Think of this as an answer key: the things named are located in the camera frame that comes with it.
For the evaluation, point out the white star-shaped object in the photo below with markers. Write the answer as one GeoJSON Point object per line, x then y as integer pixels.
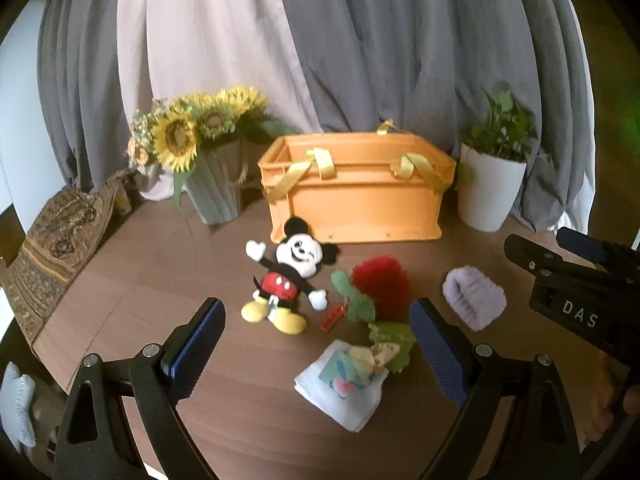
{"type": "Point", "coordinates": [17, 405]}

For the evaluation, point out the white printed cloth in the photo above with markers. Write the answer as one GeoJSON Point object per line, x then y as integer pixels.
{"type": "Point", "coordinates": [340, 400]}

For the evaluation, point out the white plant pot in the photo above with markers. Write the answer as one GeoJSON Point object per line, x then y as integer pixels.
{"type": "Point", "coordinates": [487, 190]}

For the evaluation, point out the grey curtain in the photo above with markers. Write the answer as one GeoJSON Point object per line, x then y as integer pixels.
{"type": "Point", "coordinates": [400, 50]}
{"type": "Point", "coordinates": [80, 85]}

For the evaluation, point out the grey ribbed vase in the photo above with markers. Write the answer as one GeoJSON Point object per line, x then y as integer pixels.
{"type": "Point", "coordinates": [215, 190]}

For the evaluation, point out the black and white mouse plush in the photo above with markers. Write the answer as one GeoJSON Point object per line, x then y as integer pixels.
{"type": "Point", "coordinates": [295, 260]}

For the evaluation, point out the red and green fuzzy plush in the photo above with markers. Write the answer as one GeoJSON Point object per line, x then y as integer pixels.
{"type": "Point", "coordinates": [380, 280]}

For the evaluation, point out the orange plastic crate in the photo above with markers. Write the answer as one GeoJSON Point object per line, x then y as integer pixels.
{"type": "Point", "coordinates": [360, 200]}

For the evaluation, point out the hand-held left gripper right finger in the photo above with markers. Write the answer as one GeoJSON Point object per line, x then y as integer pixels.
{"type": "Point", "coordinates": [440, 355]}

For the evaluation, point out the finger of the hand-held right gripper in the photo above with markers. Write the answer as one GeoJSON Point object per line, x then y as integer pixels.
{"type": "Point", "coordinates": [532, 260]}
{"type": "Point", "coordinates": [580, 243]}

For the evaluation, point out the beige curtain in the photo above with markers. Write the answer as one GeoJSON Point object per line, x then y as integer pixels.
{"type": "Point", "coordinates": [200, 50]}

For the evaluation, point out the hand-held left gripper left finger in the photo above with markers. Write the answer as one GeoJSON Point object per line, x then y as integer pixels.
{"type": "Point", "coordinates": [200, 342]}

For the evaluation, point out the purple knitted wristband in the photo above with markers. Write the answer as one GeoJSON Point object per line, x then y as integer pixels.
{"type": "Point", "coordinates": [472, 297]}

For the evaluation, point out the sunflower bouquet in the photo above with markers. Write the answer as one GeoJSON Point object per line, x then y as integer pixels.
{"type": "Point", "coordinates": [175, 135]}

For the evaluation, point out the person's right hand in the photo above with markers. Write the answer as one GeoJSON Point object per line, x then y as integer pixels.
{"type": "Point", "coordinates": [607, 400]}

